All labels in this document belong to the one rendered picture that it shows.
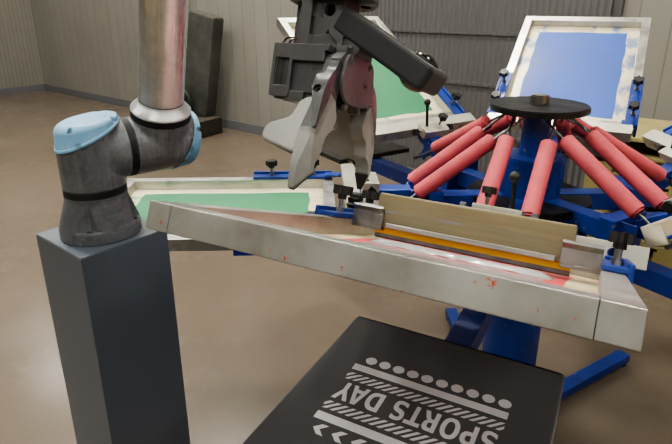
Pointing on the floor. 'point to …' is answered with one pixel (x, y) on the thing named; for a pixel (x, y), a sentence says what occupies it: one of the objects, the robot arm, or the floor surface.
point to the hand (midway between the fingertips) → (336, 191)
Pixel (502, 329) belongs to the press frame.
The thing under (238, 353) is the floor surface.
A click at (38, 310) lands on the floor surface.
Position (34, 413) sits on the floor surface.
